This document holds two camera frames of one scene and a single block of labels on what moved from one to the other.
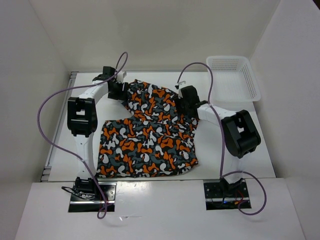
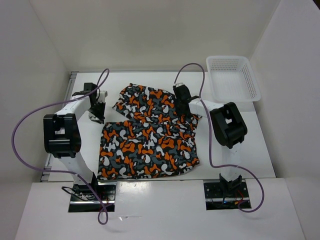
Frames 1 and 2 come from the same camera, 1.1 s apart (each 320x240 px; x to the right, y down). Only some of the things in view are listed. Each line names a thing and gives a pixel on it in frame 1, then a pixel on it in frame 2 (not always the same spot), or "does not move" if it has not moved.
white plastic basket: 235,85 does not move
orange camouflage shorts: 159,139 does not move
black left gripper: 122,95 → 100,117
